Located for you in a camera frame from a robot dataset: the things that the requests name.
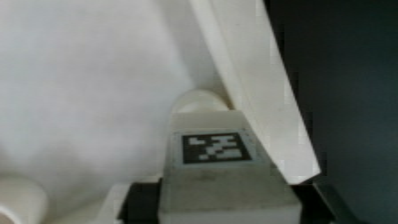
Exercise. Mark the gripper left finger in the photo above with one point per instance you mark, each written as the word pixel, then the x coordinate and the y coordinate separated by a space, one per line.
pixel 139 209

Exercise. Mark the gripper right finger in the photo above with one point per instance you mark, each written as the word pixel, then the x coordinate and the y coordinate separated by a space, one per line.
pixel 326 209

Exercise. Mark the white leg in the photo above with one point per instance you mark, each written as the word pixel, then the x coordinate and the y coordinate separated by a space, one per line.
pixel 223 185

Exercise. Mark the white square tabletop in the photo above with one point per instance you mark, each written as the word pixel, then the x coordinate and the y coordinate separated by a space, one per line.
pixel 102 58

